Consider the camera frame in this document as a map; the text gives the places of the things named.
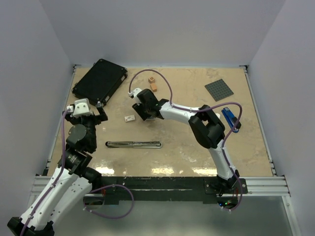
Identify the grey metal stapler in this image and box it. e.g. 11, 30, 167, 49
105, 141, 162, 149

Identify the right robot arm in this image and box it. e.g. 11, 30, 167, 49
128, 88, 239, 193

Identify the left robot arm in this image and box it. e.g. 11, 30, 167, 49
7, 99, 108, 236

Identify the blue stapler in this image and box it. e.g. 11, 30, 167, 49
221, 107, 242, 133

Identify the plain wooden block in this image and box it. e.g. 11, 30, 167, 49
150, 83, 158, 92

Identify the wooden cube with circle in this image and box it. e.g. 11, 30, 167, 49
148, 77, 156, 84

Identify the black hard case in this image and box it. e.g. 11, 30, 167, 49
72, 59, 128, 106

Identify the grey studded baseplate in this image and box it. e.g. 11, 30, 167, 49
205, 79, 234, 102

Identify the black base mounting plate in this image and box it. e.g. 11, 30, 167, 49
84, 177, 248, 207

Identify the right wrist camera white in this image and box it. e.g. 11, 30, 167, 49
128, 88, 142, 98

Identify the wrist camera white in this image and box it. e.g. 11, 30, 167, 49
66, 98, 93, 118
128, 88, 142, 98

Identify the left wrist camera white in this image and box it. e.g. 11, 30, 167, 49
66, 98, 93, 118

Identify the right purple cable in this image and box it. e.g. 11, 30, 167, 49
128, 69, 244, 212

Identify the aluminium frame rail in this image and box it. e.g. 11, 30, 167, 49
31, 176, 291, 198

